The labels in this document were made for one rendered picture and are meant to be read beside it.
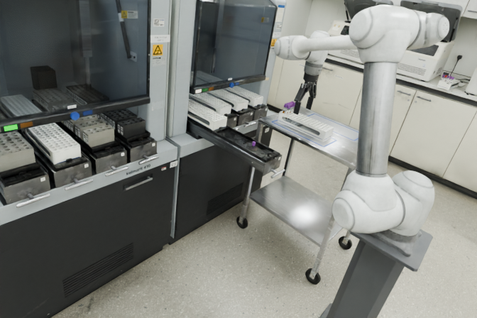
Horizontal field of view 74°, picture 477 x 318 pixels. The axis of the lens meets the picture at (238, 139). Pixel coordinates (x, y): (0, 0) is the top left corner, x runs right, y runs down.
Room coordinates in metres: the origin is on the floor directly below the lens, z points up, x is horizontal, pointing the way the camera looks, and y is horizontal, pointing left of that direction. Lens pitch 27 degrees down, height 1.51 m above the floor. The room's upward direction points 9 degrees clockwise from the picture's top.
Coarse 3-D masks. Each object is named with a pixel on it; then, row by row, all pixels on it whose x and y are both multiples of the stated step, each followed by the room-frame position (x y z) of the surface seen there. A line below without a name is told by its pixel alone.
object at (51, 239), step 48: (0, 192) 0.84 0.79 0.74; (48, 192) 0.89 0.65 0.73; (96, 192) 1.02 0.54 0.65; (144, 192) 1.21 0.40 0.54; (0, 240) 0.75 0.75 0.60; (48, 240) 0.87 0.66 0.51; (96, 240) 1.01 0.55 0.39; (144, 240) 1.21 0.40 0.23; (0, 288) 0.73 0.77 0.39; (48, 288) 0.84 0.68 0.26; (96, 288) 1.05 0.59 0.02
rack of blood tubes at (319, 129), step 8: (280, 112) 1.67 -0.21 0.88; (280, 120) 1.66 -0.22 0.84; (288, 120) 1.68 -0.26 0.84; (296, 120) 1.61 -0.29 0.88; (304, 120) 1.62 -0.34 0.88; (312, 120) 1.63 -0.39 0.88; (296, 128) 1.60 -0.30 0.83; (304, 128) 1.63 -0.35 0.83; (312, 128) 1.65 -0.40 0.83; (320, 128) 1.54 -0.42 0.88; (328, 128) 1.55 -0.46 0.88; (312, 136) 1.54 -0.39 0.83; (320, 136) 1.51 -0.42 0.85; (328, 136) 1.54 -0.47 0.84
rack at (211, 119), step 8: (192, 104) 1.62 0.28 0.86; (200, 104) 1.64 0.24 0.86; (192, 112) 1.54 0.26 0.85; (200, 112) 1.53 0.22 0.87; (208, 112) 1.54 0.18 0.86; (216, 112) 1.56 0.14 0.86; (200, 120) 1.55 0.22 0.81; (208, 120) 1.46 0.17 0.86; (216, 120) 1.46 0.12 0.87; (224, 120) 1.50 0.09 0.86; (216, 128) 1.46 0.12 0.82
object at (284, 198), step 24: (264, 120) 1.67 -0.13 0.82; (312, 144) 1.46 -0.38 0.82; (336, 144) 1.50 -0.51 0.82; (264, 192) 1.73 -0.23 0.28; (288, 192) 1.78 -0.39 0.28; (312, 192) 1.83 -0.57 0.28; (240, 216) 1.67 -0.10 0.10; (288, 216) 1.53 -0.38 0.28; (312, 216) 1.56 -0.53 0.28; (312, 240) 1.37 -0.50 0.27
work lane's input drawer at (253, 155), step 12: (192, 120) 1.52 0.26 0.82; (204, 132) 1.45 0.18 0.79; (216, 132) 1.44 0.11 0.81; (228, 132) 1.47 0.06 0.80; (240, 132) 1.47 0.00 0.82; (216, 144) 1.39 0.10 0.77; (228, 144) 1.35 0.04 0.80; (240, 144) 1.36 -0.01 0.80; (240, 156) 1.30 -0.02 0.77; (252, 156) 1.26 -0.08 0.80; (264, 156) 1.25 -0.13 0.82; (276, 156) 1.29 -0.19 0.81; (264, 168) 1.21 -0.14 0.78; (276, 168) 1.30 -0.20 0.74
